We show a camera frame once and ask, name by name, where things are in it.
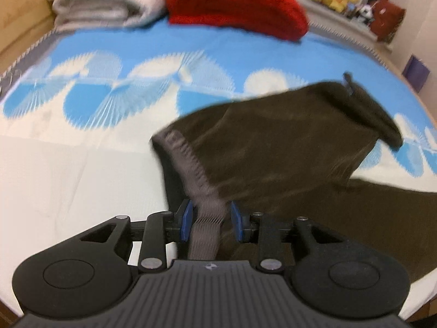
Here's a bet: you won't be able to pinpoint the brown corduroy pants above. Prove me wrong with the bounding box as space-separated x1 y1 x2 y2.
152 74 436 281

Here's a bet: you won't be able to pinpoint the blue white patterned bedsheet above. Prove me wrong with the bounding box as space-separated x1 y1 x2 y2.
1 20 436 313

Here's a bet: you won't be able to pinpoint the purple box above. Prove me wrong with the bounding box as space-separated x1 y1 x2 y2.
402 55 430 93

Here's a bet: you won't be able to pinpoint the red knitted blanket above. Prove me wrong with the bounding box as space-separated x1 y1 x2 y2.
167 0 309 42

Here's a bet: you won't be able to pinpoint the dark red cushion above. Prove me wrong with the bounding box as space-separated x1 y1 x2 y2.
370 0 406 44

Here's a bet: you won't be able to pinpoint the white bed frame ledge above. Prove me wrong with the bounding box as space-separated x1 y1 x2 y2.
297 0 401 75

